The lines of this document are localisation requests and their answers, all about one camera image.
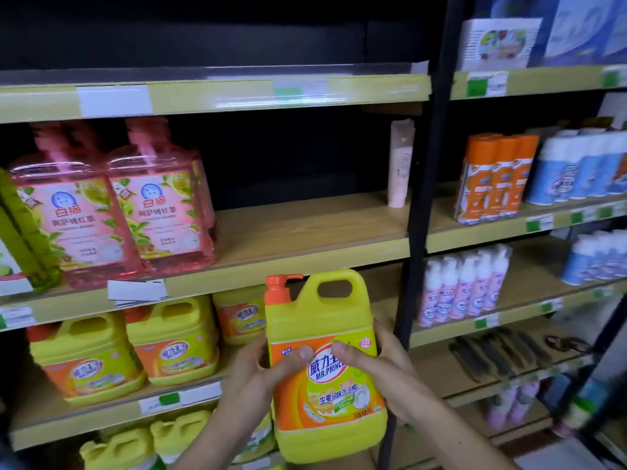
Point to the wooden shelf rack black frame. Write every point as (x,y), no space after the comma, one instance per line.
(303,225)
(610,332)

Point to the blank white shelf label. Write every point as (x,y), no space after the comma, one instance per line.
(420,67)
(114,101)

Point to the person's left hand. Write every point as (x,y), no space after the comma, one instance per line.
(245,386)

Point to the pink green small pack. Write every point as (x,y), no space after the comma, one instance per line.
(583,406)

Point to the green dish soap bottle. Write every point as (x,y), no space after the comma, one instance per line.
(24,239)

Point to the row of pale blue bottles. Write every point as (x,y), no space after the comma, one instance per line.
(592,259)

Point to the pink purple slim bottle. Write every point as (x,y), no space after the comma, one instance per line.
(521,403)
(499,408)

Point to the green white price tag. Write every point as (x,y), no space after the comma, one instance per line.
(300,89)
(181,398)
(583,216)
(551,305)
(486,322)
(611,211)
(614,77)
(487,84)
(540,223)
(17,318)

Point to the plain white label card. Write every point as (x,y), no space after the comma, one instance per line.
(137,291)

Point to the person's left forearm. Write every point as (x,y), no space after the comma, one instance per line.
(215,445)

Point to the yellow orange detergent jug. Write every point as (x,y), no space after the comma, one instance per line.
(88,362)
(240,313)
(171,347)

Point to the row of blue white bottles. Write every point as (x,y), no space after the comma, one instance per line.
(573,171)

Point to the blue white product pack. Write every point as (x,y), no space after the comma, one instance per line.
(583,29)
(519,7)

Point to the white printed product pack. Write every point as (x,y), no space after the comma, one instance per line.
(499,43)

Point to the person's right hand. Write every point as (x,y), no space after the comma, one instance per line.
(397,376)

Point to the pale purple white pack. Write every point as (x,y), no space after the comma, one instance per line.
(497,278)
(446,293)
(429,298)
(480,286)
(463,291)

